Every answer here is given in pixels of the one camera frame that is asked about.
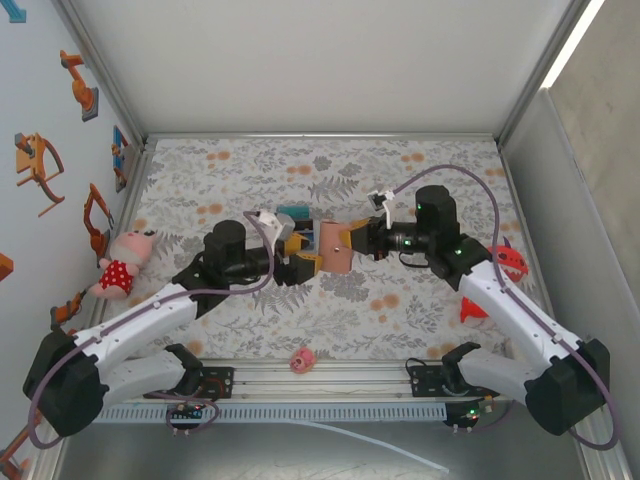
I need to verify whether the floral table cloth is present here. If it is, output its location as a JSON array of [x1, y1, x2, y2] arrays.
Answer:
[[97, 137, 544, 361]]

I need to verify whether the red shark plush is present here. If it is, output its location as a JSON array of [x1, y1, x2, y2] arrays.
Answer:
[[459, 235, 530, 324]]

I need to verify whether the small pink toy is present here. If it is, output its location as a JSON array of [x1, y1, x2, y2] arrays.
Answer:
[[290, 348, 318, 374]]

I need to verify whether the pink plush doll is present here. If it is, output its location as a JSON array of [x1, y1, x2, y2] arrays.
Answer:
[[89, 229, 160, 301]]

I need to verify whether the circuit board with LEDs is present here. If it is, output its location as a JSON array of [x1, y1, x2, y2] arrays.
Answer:
[[443, 397, 496, 430], [167, 402, 207, 422]]

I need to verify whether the white plastic tube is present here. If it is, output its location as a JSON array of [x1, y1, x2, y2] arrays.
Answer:
[[294, 418, 451, 475]]

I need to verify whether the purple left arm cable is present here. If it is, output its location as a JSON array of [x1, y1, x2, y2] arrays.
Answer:
[[27, 209, 276, 449]]

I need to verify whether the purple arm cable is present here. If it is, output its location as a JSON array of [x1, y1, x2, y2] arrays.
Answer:
[[27, 209, 276, 449], [392, 164, 621, 451]]

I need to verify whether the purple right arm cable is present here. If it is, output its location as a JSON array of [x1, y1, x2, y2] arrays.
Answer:
[[392, 164, 621, 451]]

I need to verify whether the aluminium extrusion frame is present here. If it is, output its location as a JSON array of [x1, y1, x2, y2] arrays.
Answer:
[[47, 0, 634, 480]]

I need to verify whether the blue rail wall sticker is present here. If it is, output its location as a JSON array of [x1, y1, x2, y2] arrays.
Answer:
[[110, 125, 132, 194]]

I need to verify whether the slotted grey cable duct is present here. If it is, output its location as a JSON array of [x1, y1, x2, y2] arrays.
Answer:
[[99, 403, 449, 424]]

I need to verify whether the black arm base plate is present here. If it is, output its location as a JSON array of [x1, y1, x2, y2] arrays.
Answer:
[[197, 366, 236, 400], [407, 363, 501, 399]]

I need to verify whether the orange claw gripper wall sticker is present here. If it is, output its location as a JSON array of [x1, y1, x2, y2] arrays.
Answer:
[[13, 132, 66, 217]]

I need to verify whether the orange machine wall sticker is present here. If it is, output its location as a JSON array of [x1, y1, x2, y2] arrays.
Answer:
[[0, 424, 36, 476]]

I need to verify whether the blue angular wall sticker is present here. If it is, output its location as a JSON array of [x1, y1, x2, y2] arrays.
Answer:
[[0, 0, 29, 24]]

